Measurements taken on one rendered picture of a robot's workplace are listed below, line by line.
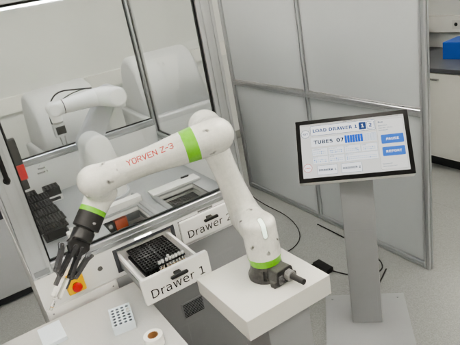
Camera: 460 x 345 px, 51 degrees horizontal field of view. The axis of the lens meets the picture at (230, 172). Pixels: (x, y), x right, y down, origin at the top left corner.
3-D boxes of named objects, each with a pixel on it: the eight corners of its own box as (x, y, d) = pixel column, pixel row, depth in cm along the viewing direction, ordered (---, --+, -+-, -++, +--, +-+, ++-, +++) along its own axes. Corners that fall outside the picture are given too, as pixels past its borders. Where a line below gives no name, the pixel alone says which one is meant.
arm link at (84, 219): (87, 209, 160) (110, 220, 166) (72, 207, 169) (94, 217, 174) (80, 226, 158) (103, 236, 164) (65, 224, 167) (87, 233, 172)
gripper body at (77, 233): (90, 233, 170) (79, 258, 168) (69, 224, 165) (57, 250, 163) (100, 235, 165) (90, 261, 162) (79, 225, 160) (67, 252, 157)
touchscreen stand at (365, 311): (419, 361, 240) (413, 173, 202) (327, 361, 250) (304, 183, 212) (403, 296, 285) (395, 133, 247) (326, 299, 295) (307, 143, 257)
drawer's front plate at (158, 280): (212, 273, 196) (207, 250, 192) (147, 307, 183) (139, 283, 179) (210, 272, 198) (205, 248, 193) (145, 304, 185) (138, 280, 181)
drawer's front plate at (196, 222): (237, 220, 234) (233, 200, 230) (184, 244, 222) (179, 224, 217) (235, 219, 236) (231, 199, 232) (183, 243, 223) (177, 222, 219)
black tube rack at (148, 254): (187, 266, 201) (185, 252, 199) (149, 285, 193) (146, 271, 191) (165, 246, 219) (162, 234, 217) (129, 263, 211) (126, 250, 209)
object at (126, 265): (205, 270, 196) (202, 257, 194) (148, 299, 185) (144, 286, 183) (164, 236, 229) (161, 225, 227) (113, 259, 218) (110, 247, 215)
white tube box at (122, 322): (137, 327, 182) (134, 320, 181) (115, 336, 180) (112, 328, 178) (131, 309, 193) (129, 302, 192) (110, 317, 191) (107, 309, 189)
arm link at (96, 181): (189, 168, 167) (177, 139, 169) (189, 157, 156) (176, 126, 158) (87, 207, 160) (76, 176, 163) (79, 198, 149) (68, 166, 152)
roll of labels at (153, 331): (163, 349, 169) (161, 340, 167) (144, 352, 169) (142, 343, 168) (165, 335, 175) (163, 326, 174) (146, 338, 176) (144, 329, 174)
